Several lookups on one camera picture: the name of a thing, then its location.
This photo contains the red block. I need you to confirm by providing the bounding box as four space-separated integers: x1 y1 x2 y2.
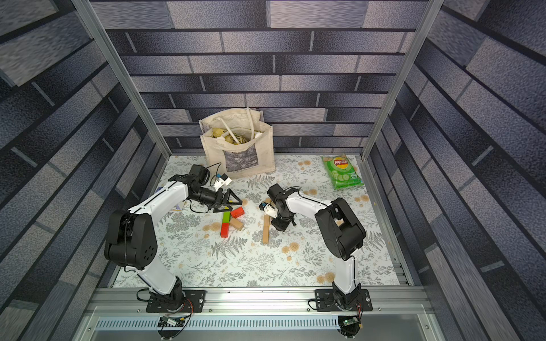
230 207 245 219
220 223 230 238

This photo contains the right circuit board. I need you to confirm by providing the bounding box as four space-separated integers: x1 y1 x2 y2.
338 315 361 333

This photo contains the beige canvas tote bag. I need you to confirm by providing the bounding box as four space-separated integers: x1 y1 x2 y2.
199 107 276 179

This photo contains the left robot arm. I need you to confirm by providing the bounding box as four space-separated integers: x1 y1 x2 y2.
105 165 242 312

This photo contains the green chips bag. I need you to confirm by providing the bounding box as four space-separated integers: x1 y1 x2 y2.
321 154 363 190

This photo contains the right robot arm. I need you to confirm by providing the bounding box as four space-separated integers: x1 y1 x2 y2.
260 184 372 311

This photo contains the aluminium front rail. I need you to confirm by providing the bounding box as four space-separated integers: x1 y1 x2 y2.
83 286 433 316

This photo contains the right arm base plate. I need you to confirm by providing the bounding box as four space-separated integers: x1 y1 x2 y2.
314 289 373 312

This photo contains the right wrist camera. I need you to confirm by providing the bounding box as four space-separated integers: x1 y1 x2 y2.
259 202 278 218

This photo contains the green block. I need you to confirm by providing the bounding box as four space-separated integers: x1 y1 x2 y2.
222 212 231 224

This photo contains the left circuit board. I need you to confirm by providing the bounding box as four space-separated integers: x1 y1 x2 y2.
157 315 188 330

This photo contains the wooden block bottom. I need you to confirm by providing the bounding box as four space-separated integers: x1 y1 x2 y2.
263 215 271 234

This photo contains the circuit board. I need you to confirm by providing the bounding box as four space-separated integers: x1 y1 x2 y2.
338 315 361 333
157 315 188 330

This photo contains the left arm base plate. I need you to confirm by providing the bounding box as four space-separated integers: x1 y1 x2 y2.
146 290 207 314

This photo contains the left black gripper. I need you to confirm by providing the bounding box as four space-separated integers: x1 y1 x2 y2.
192 188 243 211

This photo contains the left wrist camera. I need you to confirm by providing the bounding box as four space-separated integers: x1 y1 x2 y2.
213 173 232 191

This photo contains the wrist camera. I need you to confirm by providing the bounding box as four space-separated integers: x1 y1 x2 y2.
259 202 278 218
213 173 232 191

